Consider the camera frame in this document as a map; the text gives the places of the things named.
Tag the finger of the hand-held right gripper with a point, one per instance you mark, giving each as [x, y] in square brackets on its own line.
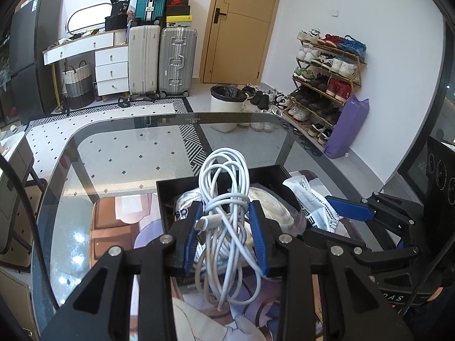
[350, 209]
[320, 236]

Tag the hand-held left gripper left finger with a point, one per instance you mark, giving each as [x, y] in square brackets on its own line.
[190, 241]

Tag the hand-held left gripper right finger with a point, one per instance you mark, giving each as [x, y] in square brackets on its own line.
[258, 241]

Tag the white medicine packet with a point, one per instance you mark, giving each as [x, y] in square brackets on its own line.
[320, 215]

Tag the grey white socks pack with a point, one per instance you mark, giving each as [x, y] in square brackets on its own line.
[183, 199]

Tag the black cardboard box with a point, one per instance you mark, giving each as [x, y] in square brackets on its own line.
[270, 176]

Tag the purple bag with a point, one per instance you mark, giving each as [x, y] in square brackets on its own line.
[346, 128]

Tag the printed cartoon desk mat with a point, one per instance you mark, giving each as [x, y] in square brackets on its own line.
[113, 213]

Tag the black speaker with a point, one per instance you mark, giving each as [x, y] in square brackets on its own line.
[439, 170]

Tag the rows of shoes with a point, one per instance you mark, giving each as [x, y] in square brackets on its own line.
[336, 85]

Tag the wooden shoe rack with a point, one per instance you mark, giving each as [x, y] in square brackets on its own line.
[350, 78]

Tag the white trash bin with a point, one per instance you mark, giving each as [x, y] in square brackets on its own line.
[224, 108]

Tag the pile of shoes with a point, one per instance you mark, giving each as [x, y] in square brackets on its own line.
[263, 101]

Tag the black white patterned rug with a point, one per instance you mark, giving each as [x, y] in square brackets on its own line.
[106, 108]

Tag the silver suitcase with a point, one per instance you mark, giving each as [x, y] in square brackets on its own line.
[177, 60]

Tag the grey folding chair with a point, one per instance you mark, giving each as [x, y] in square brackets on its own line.
[14, 191]

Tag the white suitcase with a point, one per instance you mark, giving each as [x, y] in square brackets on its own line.
[144, 60]

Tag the woven laundry basket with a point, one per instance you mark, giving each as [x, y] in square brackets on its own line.
[78, 85]

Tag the white dresser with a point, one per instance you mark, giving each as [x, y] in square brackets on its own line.
[110, 64]

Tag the yellow wooden door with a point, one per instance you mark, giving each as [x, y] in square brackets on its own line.
[241, 25]

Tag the black bag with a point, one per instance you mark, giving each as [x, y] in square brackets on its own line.
[116, 16]

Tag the red black shoe box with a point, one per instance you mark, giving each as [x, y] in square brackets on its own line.
[177, 1]

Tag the black refrigerator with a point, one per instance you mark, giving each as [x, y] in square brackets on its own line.
[33, 53]

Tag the oval mirror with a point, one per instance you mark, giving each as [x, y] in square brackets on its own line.
[87, 16]

